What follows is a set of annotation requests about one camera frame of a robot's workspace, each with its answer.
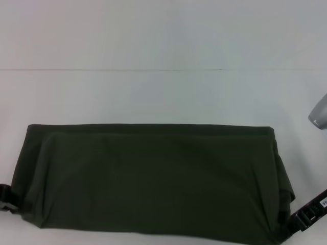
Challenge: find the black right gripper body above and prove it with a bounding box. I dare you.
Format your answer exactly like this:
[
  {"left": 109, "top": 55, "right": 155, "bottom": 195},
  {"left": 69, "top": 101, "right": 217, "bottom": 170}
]
[{"left": 293, "top": 188, "right": 327, "bottom": 232}]

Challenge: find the dark green shirt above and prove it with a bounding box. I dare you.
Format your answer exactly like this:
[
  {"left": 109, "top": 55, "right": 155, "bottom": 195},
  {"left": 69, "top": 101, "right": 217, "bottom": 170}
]
[{"left": 12, "top": 124, "right": 296, "bottom": 245}]

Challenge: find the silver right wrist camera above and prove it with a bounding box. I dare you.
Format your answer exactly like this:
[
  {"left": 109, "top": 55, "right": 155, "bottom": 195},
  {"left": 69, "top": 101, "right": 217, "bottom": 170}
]
[{"left": 307, "top": 93, "right": 327, "bottom": 130}]

